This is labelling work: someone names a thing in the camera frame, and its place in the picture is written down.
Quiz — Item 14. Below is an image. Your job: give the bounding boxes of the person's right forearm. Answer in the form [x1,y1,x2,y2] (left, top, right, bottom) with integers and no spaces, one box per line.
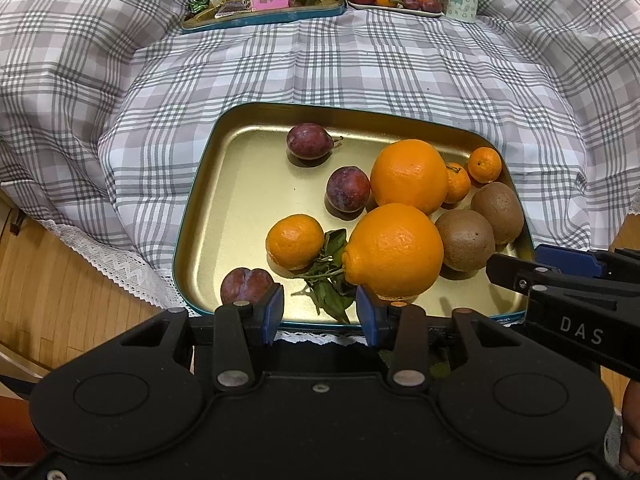
[620,382,640,473]

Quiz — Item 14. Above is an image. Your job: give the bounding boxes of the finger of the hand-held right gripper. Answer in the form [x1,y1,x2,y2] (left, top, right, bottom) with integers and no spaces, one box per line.
[534,244,622,279]
[486,251,620,307]

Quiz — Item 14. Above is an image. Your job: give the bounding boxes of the gold metal tray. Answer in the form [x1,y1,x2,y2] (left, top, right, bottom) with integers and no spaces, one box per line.
[171,102,536,331]

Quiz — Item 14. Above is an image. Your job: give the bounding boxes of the mandarin with green leaves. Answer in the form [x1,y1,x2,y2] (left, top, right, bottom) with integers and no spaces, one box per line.
[265,214,358,325]

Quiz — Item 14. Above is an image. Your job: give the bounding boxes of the large necked orange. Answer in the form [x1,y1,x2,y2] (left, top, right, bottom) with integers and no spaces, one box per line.
[341,203,445,300]

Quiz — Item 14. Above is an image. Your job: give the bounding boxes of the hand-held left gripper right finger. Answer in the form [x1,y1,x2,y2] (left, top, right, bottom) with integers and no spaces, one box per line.
[356,284,526,393]

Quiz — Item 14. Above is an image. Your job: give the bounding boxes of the brown kiwi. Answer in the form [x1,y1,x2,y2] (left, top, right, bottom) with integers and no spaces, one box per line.
[434,209,496,273]
[470,181,525,246]

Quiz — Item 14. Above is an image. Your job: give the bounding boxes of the small mandarin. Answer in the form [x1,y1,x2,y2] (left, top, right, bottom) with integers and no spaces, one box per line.
[442,162,472,204]
[467,146,502,184]

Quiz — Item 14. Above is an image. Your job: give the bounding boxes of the white rectangular plate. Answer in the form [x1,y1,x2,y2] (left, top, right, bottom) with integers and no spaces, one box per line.
[347,0,446,19]

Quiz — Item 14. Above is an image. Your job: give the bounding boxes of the blue snack tin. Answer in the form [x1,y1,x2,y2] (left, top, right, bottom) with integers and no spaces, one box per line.
[181,0,347,35]

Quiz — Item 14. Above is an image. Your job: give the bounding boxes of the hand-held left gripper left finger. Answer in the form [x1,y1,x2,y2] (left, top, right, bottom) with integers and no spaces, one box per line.
[120,282,286,393]

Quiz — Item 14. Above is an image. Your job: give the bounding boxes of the large round orange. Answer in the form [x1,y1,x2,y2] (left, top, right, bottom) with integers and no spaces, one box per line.
[370,139,449,215]

